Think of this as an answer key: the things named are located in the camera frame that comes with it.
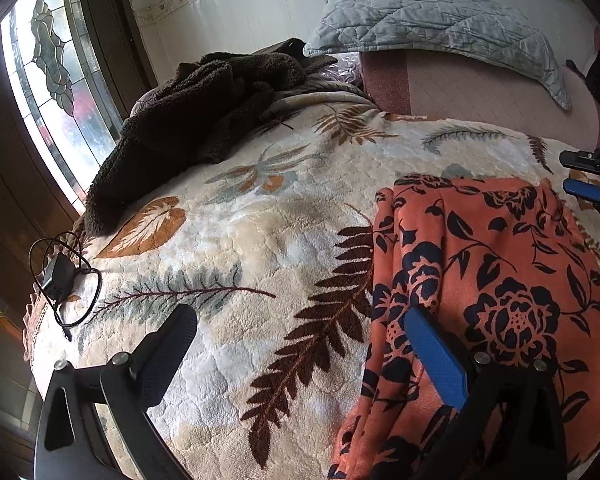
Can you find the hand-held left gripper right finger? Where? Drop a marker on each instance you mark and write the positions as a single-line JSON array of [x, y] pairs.
[[432, 350]]

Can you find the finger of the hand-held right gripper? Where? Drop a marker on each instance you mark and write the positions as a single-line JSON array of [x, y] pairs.
[[587, 160], [585, 189]]

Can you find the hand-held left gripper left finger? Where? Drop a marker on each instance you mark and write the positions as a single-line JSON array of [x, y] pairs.
[[167, 350]]

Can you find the orange floral garment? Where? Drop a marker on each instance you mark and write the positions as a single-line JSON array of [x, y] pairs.
[[505, 260]]

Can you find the pink bed sheet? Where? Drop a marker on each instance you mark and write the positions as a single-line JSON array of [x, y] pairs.
[[480, 95]]

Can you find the cream leaf-print fleece blanket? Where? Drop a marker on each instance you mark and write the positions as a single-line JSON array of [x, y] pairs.
[[280, 240]]

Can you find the grey quilted pillow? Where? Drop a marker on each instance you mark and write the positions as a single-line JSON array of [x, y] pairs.
[[430, 20]]

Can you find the dark brown fleece cloth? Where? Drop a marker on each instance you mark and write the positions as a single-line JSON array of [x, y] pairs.
[[180, 120]]

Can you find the stained glass window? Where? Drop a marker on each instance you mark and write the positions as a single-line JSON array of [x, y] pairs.
[[55, 70]]

